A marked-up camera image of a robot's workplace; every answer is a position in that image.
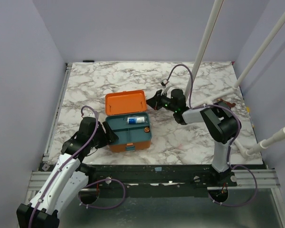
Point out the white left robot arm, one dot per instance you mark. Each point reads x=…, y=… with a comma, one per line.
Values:
x=68, y=177

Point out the orange medicine kit box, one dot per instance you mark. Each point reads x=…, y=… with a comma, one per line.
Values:
x=127, y=102

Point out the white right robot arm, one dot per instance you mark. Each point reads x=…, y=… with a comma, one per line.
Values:
x=222, y=124

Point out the teal divided tray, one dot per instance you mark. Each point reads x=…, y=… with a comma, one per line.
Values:
x=129, y=133

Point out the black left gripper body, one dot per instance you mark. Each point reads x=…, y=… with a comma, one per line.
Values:
x=100, y=139

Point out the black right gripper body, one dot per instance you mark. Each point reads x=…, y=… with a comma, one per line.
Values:
x=160, y=100

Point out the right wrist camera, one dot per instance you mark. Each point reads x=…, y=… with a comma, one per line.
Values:
x=166, y=85

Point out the white PVC pipe frame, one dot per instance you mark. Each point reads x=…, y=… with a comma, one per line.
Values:
x=257, y=29

